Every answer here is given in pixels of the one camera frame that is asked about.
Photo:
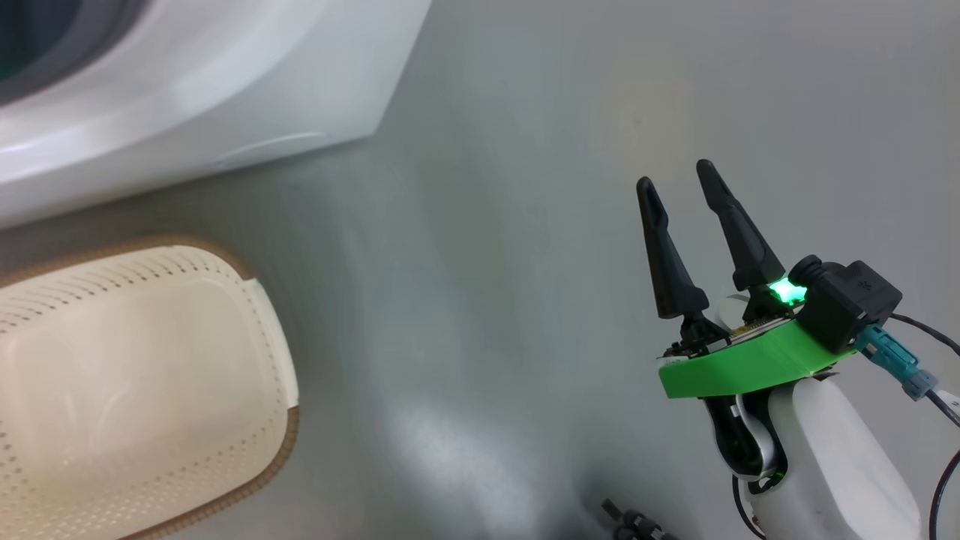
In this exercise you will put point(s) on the cream perforated laundry basket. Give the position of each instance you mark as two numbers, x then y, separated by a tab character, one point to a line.
135	390

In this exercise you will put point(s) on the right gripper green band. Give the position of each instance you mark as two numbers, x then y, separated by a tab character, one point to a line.
742	367

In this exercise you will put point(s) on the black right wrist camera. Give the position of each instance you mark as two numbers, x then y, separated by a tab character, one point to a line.
847	300

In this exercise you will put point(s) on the white front-load washing machine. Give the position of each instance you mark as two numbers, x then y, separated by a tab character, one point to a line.
225	90

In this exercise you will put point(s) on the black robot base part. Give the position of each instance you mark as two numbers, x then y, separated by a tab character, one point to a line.
637	523

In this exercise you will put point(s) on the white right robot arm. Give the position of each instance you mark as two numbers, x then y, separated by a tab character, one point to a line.
840	465

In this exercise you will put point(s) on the round white filter cover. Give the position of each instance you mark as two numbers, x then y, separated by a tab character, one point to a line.
277	144

